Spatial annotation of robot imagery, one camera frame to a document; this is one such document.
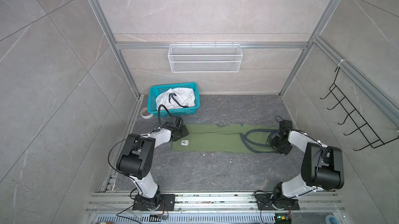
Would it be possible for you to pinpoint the green tank top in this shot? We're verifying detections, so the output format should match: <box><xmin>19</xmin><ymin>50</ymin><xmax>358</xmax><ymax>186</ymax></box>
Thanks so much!
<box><xmin>172</xmin><ymin>123</ymin><xmax>278</xmax><ymax>153</ymax></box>

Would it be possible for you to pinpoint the teal plastic basket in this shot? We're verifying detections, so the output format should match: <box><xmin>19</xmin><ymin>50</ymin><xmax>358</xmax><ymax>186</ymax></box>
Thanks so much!
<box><xmin>148</xmin><ymin>82</ymin><xmax>201</xmax><ymax>116</ymax></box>

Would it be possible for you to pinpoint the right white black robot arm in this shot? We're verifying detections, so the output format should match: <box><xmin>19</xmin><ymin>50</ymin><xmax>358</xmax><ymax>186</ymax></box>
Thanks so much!
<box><xmin>254</xmin><ymin>120</ymin><xmax>345</xmax><ymax>211</ymax></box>

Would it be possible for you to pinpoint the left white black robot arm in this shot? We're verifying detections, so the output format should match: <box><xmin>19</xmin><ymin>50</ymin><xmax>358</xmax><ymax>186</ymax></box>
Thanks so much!
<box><xmin>116</xmin><ymin>116</ymin><xmax>189</xmax><ymax>211</ymax></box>

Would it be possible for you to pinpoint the white tank top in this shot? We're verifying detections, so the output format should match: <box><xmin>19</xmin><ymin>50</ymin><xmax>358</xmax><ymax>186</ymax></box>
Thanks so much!
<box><xmin>155</xmin><ymin>88</ymin><xmax>196</xmax><ymax>110</ymax></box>

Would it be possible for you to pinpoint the roll of tape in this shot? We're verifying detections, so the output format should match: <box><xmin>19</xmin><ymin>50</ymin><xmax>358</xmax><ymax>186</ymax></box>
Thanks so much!
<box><xmin>140</xmin><ymin>107</ymin><xmax>154</xmax><ymax>119</ymax></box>

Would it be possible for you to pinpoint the blue tape roll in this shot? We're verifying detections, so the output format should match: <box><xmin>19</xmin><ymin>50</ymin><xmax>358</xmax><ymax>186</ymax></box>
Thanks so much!
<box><xmin>325</xmin><ymin>215</ymin><xmax>342</xmax><ymax>224</ymax></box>

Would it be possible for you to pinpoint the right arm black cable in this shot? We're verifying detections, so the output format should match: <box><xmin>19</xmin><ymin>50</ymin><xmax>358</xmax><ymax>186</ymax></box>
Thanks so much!
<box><xmin>275</xmin><ymin>114</ymin><xmax>323</xmax><ymax>190</ymax></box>

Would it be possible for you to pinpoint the white wire mesh shelf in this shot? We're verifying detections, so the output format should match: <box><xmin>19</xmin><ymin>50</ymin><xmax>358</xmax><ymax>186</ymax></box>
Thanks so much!
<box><xmin>168</xmin><ymin>44</ymin><xmax>243</xmax><ymax>73</ymax></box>

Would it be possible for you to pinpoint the black wire hook rack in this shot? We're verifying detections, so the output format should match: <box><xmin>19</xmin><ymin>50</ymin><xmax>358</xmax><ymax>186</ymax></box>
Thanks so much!
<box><xmin>320</xmin><ymin>67</ymin><xmax>399</xmax><ymax>151</ymax></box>

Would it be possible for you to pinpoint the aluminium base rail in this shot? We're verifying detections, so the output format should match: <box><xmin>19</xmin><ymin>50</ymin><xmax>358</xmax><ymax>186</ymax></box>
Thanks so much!
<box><xmin>81</xmin><ymin>191</ymin><xmax>351</xmax><ymax>224</ymax></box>

